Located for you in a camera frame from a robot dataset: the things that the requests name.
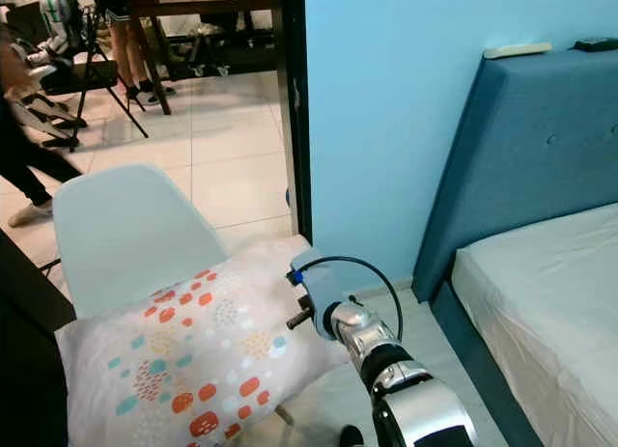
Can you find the white pillow with coloured dots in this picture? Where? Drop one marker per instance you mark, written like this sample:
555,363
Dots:
203,355

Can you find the white plastic shell chair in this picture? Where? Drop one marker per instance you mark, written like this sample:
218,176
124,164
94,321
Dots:
126,230

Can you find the black robot foot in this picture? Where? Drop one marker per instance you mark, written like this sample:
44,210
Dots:
351,437

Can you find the white mattress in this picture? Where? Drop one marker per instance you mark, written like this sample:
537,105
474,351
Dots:
550,302

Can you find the person in black trousers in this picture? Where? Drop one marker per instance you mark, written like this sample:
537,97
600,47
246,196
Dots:
29,167

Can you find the black tripod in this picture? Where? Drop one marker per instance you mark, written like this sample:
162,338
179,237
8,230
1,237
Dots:
95,70

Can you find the person in black shorts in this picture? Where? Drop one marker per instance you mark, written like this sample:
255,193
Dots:
127,41

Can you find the dark wooden table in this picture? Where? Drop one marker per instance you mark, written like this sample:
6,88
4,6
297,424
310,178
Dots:
203,5

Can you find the white remote control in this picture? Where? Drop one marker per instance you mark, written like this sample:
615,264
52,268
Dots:
518,50

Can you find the white and green humanoid robot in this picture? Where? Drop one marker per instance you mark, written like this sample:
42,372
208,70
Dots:
61,22

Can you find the flat black device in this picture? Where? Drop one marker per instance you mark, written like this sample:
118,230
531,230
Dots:
596,43

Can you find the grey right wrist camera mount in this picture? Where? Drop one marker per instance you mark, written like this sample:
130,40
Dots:
319,285

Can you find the dark door frame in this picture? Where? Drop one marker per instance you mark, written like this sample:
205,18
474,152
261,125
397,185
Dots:
292,109

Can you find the blue upholstered bed frame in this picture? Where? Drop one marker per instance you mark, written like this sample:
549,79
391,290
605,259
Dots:
521,148

